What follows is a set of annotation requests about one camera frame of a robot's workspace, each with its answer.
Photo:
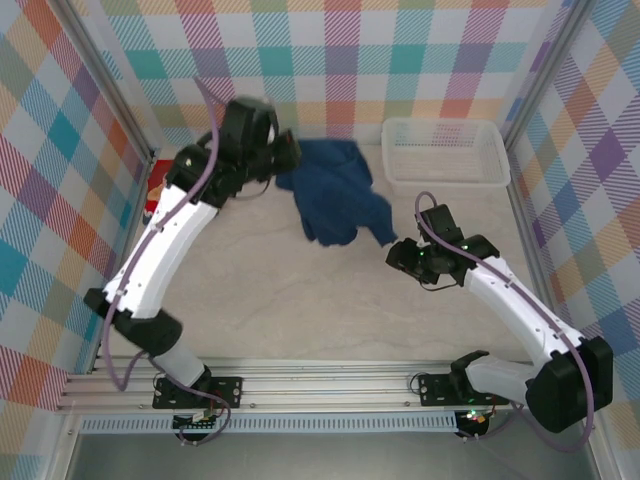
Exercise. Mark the small controller board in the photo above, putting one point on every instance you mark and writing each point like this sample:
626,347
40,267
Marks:
200,419
475,420

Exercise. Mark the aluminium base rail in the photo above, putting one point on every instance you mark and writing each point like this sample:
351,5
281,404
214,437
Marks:
325,387

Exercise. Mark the navy blue t-shirt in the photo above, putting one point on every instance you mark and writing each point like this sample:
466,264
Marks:
330,200

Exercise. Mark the white plastic mesh basket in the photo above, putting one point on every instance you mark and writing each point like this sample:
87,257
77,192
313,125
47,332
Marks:
440,165

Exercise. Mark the red teddy bear print t-shirt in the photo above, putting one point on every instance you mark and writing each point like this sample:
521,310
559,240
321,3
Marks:
157,175

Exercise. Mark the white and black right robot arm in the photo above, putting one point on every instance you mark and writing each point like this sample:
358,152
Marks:
515,315

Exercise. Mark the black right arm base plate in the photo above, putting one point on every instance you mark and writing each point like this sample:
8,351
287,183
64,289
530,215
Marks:
435,390

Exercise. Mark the grey metal sheet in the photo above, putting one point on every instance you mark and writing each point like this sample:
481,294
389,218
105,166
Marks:
325,457

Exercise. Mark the aluminium frame post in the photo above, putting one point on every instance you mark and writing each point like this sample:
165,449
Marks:
558,50
95,47

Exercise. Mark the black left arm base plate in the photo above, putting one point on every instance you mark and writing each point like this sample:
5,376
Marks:
227,392

